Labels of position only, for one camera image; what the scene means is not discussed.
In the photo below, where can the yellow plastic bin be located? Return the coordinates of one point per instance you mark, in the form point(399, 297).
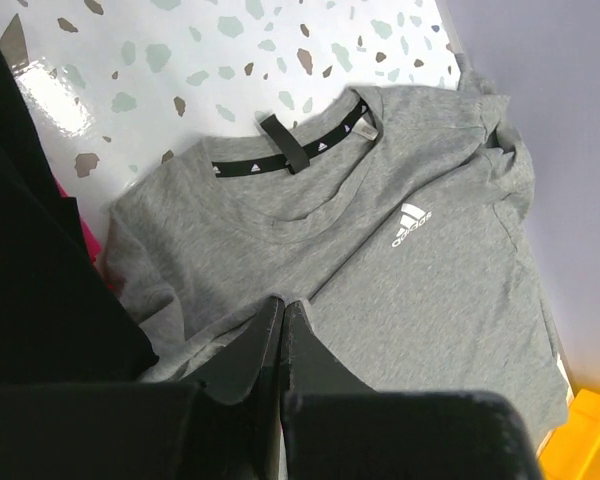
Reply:
point(573, 451)

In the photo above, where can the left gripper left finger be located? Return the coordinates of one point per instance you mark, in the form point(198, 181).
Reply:
point(220, 422)

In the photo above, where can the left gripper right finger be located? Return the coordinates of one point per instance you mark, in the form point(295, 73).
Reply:
point(336, 427)

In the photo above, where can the grey t shirt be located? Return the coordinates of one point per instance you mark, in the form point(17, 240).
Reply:
point(402, 239)

